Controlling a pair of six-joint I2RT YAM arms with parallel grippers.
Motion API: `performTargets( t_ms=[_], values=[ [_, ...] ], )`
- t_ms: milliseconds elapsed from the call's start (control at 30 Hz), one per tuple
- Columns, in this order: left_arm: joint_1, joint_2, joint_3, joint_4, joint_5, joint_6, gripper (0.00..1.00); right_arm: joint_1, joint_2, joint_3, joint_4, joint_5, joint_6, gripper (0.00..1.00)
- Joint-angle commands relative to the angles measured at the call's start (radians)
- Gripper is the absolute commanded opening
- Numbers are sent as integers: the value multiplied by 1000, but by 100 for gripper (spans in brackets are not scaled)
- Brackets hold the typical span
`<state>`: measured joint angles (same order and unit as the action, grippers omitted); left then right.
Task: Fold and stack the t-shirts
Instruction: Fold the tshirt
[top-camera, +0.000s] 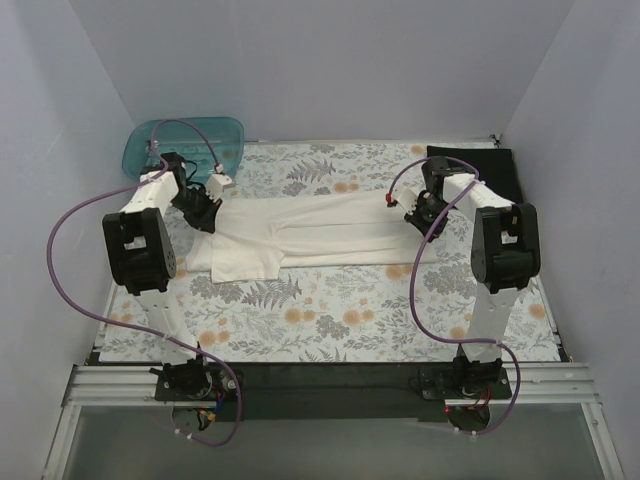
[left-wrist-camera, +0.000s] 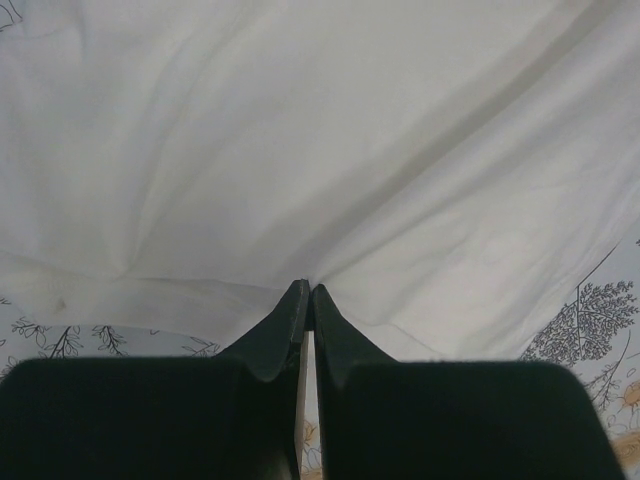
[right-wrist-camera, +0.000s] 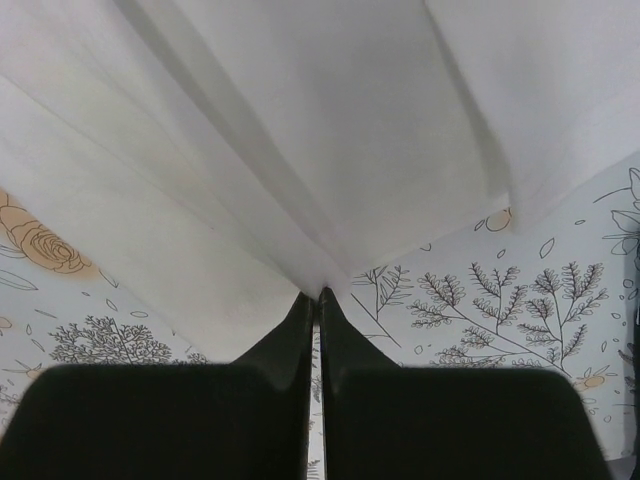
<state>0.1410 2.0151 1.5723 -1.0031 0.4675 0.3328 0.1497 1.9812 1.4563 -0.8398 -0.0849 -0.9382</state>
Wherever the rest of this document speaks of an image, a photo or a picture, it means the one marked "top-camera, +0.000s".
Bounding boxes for white t shirt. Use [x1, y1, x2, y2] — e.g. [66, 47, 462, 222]
[186, 190, 423, 283]

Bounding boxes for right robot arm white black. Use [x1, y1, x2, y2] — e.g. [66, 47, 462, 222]
[386, 156, 541, 398]

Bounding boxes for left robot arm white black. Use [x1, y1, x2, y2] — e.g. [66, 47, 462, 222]
[102, 152, 222, 400]

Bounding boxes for teal plastic basket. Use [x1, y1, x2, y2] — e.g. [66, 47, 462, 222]
[121, 117, 244, 184]

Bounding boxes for folded black t shirt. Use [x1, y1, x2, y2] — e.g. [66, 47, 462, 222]
[427, 145, 524, 204]

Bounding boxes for floral table mat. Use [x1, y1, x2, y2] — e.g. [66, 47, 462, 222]
[97, 142, 564, 364]

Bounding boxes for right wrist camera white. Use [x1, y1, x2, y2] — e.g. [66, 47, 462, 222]
[385, 187, 419, 215]

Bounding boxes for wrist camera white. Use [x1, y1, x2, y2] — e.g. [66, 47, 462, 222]
[385, 187, 419, 215]
[205, 173, 235, 202]

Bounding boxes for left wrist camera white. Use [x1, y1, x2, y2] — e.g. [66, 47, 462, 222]
[205, 173, 235, 202]

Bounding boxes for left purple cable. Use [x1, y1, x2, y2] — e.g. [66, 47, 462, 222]
[46, 117, 246, 446]

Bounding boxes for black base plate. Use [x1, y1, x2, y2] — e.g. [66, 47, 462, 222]
[151, 359, 514, 422]

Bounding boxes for aluminium frame rail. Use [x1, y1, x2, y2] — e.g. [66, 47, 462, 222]
[44, 362, 623, 479]

